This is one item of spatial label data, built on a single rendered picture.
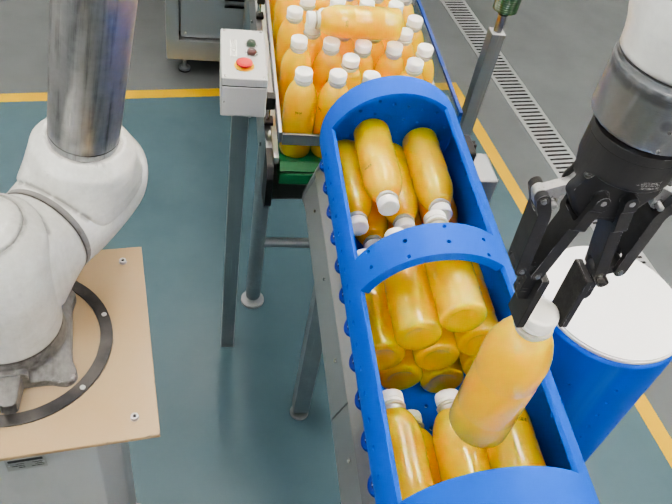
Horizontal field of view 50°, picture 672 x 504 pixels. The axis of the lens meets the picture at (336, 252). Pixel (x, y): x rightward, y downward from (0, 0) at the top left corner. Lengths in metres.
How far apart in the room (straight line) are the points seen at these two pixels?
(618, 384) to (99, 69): 1.00
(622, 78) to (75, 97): 0.68
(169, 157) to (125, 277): 1.82
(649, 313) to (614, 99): 0.92
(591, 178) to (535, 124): 3.11
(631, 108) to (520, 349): 0.30
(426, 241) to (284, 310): 1.48
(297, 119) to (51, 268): 0.76
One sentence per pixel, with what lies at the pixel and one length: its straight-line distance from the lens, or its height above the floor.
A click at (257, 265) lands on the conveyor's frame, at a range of 2.37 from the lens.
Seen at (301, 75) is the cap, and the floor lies 1.12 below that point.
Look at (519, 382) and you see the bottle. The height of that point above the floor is 1.39.
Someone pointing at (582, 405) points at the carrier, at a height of 0.89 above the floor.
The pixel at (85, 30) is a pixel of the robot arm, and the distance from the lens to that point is 0.93.
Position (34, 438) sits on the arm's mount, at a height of 1.01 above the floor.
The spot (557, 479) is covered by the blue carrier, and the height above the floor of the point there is 1.23.
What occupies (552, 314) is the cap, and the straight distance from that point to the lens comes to 0.74.
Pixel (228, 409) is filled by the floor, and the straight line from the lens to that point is 2.30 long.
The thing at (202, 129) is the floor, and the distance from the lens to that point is 3.23.
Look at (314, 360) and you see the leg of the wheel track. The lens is 2.03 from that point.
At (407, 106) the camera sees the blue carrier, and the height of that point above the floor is 1.17.
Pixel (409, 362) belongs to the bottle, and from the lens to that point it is 1.17.
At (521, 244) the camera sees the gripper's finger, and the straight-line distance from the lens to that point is 0.64.
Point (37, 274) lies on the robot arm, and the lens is 1.03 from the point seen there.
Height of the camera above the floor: 1.98
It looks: 46 degrees down
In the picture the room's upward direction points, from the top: 12 degrees clockwise
